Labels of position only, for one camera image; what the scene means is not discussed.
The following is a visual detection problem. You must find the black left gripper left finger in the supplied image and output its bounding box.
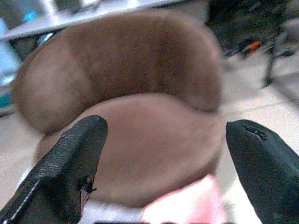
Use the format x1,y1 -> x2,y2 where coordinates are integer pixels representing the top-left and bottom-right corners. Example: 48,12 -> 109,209
0,114 -> 109,224

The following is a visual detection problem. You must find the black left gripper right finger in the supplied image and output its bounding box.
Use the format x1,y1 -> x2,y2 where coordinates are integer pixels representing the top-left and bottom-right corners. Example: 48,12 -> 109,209
226,119 -> 299,224

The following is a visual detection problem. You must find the brown plush pillow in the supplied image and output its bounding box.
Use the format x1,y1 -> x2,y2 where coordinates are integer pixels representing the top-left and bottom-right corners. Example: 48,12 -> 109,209
12,9 -> 225,208

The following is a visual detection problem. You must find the pink and white cloth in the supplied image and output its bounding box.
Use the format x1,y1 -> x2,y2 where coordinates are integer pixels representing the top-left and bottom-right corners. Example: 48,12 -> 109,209
81,174 -> 228,224

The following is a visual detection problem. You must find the orange object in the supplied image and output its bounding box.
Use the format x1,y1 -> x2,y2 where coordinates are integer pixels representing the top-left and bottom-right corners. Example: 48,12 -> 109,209
242,40 -> 263,53

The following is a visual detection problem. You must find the white table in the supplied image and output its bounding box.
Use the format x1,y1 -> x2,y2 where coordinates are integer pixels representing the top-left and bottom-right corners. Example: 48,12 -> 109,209
0,0 -> 183,40

